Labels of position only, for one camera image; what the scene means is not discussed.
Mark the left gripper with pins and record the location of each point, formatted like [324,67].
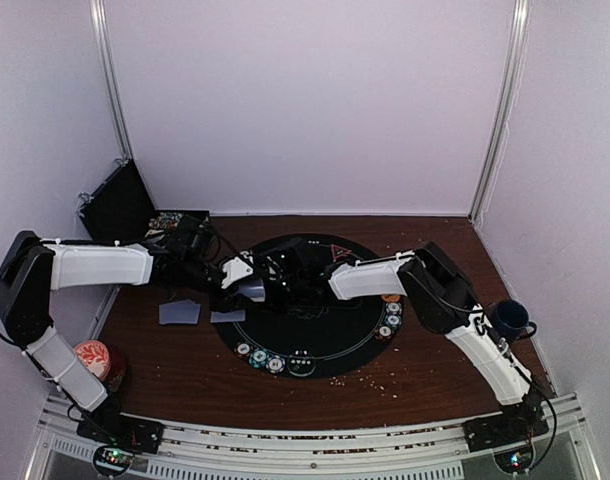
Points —
[233,303]

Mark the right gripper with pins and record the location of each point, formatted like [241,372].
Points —
[269,300]

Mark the red triangle marker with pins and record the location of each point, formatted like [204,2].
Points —
[339,252]

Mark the red chip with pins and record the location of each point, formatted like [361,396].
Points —
[243,350]
[384,332]

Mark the green chip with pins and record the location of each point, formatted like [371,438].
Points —
[393,321]
[258,358]

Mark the white blue chip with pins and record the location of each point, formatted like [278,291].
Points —
[394,308]
[275,364]

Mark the grey card deck box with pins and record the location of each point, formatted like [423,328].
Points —
[253,290]

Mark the dealt card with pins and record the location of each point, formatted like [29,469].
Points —
[228,317]

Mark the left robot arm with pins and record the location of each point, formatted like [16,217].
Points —
[45,284]

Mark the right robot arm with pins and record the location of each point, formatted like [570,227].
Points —
[442,298]

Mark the leftover cards on table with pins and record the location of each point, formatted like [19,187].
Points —
[183,312]

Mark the round black poker mat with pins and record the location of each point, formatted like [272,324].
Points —
[341,336]

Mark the black poker set case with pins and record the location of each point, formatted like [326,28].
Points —
[121,208]

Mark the red patterned tin can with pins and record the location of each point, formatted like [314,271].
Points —
[106,362]

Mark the dark blue mug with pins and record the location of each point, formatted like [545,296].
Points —
[511,320]

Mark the aluminium front rail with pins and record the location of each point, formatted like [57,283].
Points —
[437,450]

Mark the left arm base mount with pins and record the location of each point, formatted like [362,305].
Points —
[117,452]

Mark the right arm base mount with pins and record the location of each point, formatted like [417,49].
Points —
[511,440]

